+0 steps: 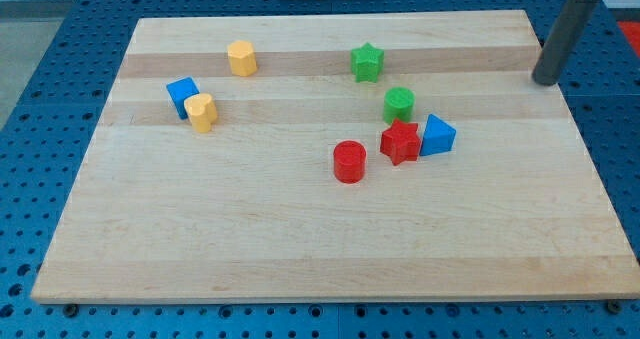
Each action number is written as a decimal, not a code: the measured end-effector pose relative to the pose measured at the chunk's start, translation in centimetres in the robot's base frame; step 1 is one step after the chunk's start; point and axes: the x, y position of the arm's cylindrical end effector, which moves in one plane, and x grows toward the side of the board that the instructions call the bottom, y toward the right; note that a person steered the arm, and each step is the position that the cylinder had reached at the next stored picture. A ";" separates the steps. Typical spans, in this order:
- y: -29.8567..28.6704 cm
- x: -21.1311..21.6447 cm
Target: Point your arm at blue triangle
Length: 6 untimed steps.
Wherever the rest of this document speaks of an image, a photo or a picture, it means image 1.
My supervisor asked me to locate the blue triangle block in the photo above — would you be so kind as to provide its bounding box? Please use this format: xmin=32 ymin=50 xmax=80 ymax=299
xmin=419 ymin=114 xmax=457 ymax=156

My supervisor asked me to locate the red cylinder block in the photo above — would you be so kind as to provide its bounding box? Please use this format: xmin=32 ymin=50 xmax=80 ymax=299
xmin=333 ymin=140 xmax=367 ymax=184

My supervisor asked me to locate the red star block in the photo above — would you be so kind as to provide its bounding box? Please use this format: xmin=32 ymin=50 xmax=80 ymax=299
xmin=380 ymin=118 xmax=421 ymax=166

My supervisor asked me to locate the wooden board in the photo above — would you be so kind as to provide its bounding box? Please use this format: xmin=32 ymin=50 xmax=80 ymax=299
xmin=31 ymin=10 xmax=639 ymax=304

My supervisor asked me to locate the green cylinder block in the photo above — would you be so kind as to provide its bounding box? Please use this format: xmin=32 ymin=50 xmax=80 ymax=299
xmin=383 ymin=87 xmax=415 ymax=124

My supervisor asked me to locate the green star block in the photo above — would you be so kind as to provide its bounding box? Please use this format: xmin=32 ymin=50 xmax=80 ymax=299
xmin=350 ymin=42 xmax=385 ymax=83

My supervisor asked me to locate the yellow hexagon block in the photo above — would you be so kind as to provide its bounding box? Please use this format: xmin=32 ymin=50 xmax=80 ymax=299
xmin=227 ymin=40 xmax=258 ymax=77

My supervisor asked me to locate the yellow heart block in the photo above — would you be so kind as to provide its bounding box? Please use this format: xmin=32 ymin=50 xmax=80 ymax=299
xmin=184 ymin=93 xmax=218 ymax=133

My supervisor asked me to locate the blue cube block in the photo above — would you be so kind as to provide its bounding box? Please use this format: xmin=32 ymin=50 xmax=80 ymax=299
xmin=166 ymin=77 xmax=200 ymax=120

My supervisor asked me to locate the grey cylindrical pointer rod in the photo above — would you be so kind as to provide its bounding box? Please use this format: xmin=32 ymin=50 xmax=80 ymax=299
xmin=531 ymin=0 xmax=598 ymax=86

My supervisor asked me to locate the red object at edge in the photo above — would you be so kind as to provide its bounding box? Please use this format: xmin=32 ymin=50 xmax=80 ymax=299
xmin=617 ymin=21 xmax=640 ymax=56

